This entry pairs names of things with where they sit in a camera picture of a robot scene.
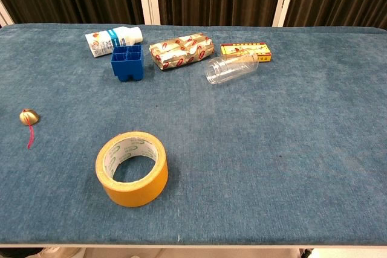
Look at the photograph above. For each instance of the blue table cloth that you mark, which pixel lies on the blue table cloth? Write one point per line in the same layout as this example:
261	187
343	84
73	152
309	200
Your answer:
229	137

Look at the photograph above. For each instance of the clear plastic jar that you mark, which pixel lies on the clear plastic jar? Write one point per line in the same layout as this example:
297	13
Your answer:
231	67

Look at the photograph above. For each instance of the white blue-labelled bottle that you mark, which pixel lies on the white blue-labelled bottle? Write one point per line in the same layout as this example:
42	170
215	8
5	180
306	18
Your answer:
104	40

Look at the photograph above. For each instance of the yellow red small carton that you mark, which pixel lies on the yellow red small carton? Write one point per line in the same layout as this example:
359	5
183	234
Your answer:
242	48

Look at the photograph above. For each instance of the yellow tape roll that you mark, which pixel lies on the yellow tape roll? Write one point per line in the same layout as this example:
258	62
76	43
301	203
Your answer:
136	190

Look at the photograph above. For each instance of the crumpled gold foil snack package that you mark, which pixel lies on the crumpled gold foil snack package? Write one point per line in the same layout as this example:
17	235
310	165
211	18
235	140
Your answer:
181	51

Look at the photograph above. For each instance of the blue plastic divided box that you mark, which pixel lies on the blue plastic divided box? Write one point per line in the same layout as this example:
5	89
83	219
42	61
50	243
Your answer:
127	66

